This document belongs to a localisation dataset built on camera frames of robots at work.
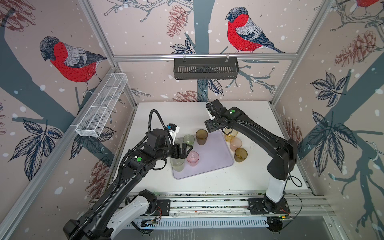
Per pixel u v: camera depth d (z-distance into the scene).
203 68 1.04
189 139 0.93
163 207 0.73
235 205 0.76
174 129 0.63
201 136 0.96
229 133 0.68
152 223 0.70
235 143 0.94
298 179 0.47
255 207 0.73
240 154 0.90
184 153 0.61
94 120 0.71
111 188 0.42
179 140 0.92
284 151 0.48
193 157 0.90
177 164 0.88
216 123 0.70
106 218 0.40
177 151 0.60
